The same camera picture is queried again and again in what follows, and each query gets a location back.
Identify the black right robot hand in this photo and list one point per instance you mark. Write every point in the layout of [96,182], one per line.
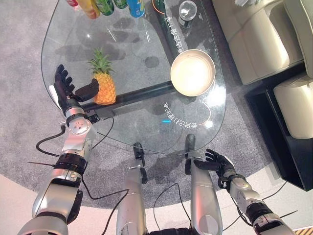
[221,164]

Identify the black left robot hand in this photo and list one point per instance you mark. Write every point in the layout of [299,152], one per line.
[64,86]

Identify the yellow pineapple with green crown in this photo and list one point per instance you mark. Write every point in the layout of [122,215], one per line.
[104,84]

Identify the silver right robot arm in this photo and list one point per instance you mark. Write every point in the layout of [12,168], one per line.
[254,203]

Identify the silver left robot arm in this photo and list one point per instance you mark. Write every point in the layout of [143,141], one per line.
[61,171]

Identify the white round plate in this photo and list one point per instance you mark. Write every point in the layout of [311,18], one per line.
[192,72]

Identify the silver right robot leg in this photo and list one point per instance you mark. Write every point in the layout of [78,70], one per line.
[201,193]

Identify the silver robot leg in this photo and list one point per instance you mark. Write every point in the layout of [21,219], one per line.
[133,195]
[201,193]

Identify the grey round carpet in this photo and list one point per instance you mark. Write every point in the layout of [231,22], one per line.
[117,117]

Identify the black low platform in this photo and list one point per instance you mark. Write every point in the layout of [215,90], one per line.
[286,137]

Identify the glass coffee table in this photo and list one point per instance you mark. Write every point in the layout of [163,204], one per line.
[137,80]

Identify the yellow orange drink bottle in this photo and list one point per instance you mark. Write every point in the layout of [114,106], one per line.
[90,7]

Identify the red drink can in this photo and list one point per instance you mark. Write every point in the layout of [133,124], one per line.
[73,3]

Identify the green drink can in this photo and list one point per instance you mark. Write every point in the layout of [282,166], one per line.
[104,7]
[121,3]

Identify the cream leather ottoman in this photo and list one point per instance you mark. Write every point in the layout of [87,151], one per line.
[294,107]

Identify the silver left robot leg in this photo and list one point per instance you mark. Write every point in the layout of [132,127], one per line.
[133,195]

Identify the blue drink can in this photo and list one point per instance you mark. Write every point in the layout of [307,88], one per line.
[135,7]

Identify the cream leather sofa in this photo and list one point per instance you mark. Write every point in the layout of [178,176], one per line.
[266,36]

